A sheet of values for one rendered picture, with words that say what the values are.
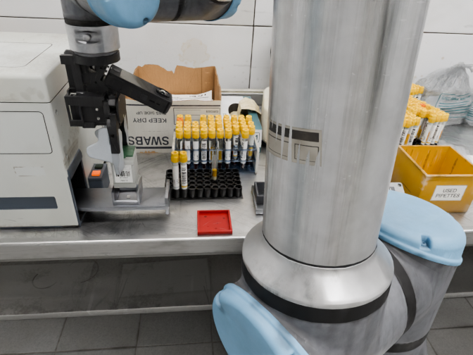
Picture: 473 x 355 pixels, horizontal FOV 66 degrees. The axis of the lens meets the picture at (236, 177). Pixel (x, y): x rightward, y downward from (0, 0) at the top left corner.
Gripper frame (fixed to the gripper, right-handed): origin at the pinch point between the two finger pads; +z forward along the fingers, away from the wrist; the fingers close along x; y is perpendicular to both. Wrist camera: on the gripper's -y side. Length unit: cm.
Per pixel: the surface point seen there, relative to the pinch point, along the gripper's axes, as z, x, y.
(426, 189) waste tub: 6, 2, -61
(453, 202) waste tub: 10, 3, -69
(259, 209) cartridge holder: 11.0, 1.7, -26.5
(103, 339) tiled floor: 100, -30, 23
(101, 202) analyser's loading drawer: 8.4, 1.8, 4.9
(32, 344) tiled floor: 100, -30, 50
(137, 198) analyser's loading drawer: 6.9, 2.9, -2.2
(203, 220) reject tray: 12.2, 3.3, -14.7
